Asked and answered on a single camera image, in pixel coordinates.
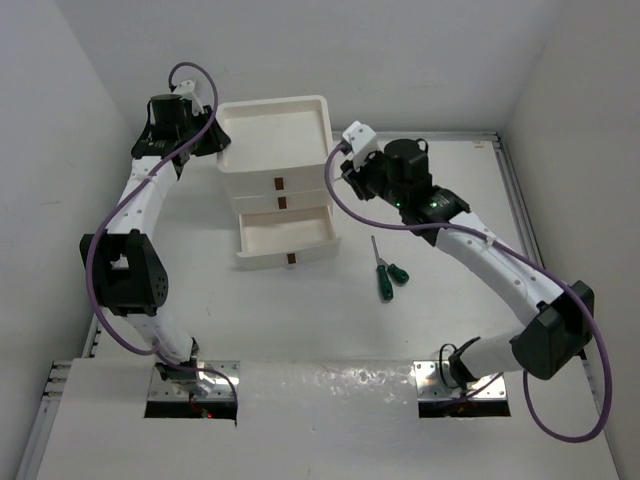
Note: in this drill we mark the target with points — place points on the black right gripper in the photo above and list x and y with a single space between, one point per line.
356 175

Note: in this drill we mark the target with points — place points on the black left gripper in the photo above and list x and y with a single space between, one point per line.
217 141

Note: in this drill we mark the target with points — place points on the white three-drawer cabinet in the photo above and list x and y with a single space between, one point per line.
277 156

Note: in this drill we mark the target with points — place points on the white bottom drawer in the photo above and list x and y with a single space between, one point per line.
287 238

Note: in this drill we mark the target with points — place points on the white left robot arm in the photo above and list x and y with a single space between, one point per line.
127 283

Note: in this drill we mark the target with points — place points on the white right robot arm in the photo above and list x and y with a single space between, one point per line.
554 327

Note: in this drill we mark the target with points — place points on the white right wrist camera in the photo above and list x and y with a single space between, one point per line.
361 139

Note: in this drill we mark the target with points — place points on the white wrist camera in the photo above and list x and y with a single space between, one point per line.
189 89
361 139

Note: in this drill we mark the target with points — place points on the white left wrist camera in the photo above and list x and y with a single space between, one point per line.
189 89

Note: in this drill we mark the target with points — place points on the short green-handled screwdriver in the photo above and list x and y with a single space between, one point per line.
393 272

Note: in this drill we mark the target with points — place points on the slim green-handled screwdriver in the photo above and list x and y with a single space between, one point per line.
384 283

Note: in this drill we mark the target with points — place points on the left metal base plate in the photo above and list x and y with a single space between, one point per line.
170 385

